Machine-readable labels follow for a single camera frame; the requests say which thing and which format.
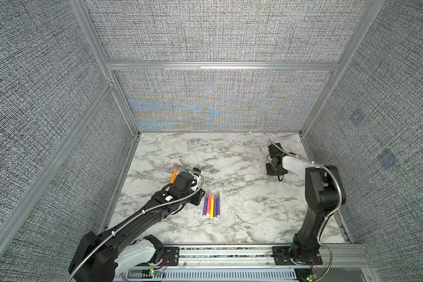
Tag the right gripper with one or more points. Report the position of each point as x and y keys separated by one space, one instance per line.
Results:
x=269 y=173

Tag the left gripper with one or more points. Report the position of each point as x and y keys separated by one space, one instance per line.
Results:
x=195 y=200

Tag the orange highlighter pen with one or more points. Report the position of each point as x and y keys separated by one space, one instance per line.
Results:
x=174 y=176

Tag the purple highlighter pen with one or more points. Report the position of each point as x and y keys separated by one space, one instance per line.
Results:
x=215 y=205
x=217 y=202
x=206 y=203

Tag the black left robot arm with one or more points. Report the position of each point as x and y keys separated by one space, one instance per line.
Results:
x=101 y=257

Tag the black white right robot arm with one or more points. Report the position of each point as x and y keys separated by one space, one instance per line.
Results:
x=324 y=195

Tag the yellow highlighter pen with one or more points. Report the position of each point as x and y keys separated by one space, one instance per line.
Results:
x=212 y=208

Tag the pink highlighter pen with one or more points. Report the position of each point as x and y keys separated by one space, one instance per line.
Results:
x=208 y=210

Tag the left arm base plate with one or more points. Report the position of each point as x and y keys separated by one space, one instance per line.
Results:
x=166 y=255

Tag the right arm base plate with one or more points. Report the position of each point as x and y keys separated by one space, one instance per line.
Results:
x=283 y=257

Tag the white vented cable duct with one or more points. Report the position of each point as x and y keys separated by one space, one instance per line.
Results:
x=209 y=275

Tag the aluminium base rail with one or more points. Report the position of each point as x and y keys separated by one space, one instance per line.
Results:
x=227 y=256

